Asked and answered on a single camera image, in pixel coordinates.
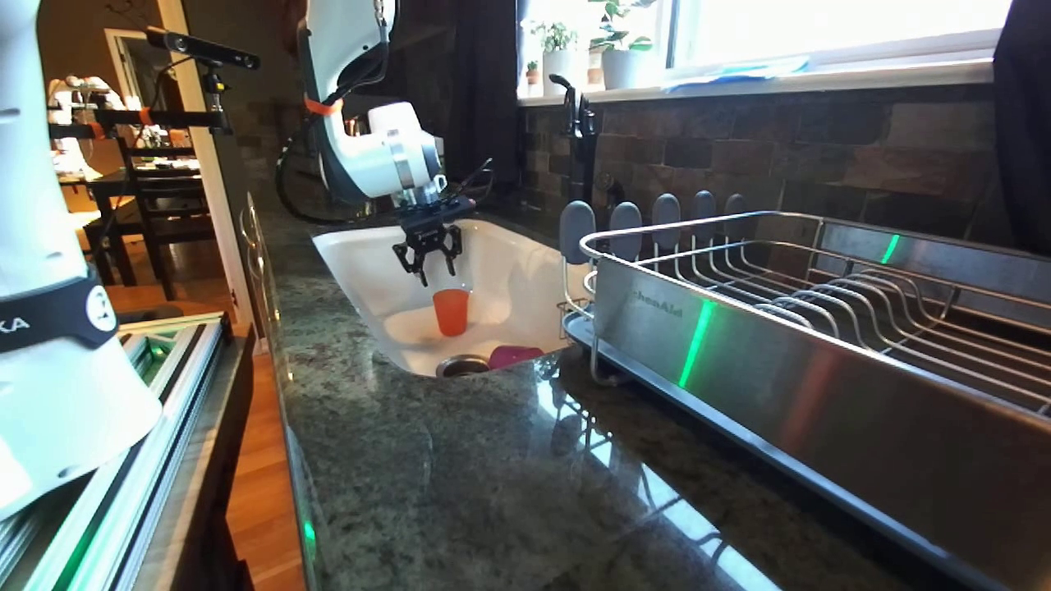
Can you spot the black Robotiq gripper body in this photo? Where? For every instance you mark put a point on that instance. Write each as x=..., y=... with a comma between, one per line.
x=439, y=214

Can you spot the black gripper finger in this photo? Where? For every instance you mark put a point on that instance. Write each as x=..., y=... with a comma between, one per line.
x=447, y=252
x=408, y=260

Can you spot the orange plastic cup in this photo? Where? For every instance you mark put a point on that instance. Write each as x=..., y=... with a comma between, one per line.
x=449, y=316

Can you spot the magenta plastic cup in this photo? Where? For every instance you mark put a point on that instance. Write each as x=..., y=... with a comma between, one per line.
x=513, y=357

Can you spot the white kitchen sink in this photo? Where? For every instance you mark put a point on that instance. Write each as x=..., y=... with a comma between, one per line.
x=363, y=274

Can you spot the metal sink drain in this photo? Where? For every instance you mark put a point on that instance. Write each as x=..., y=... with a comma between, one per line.
x=463, y=368

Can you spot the black kitchen faucet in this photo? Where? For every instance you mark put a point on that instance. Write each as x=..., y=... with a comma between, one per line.
x=578, y=132

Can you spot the small potted plant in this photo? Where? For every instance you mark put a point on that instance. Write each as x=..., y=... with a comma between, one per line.
x=551, y=61

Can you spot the large potted plant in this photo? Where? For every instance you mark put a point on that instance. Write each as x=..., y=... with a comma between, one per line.
x=626, y=66

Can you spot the black wooden chair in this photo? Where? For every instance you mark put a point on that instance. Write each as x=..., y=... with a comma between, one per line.
x=166, y=210

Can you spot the dark curtain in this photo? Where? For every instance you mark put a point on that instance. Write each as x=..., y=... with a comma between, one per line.
x=1022, y=110

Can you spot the black camera on stand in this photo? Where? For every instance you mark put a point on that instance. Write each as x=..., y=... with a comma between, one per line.
x=198, y=47

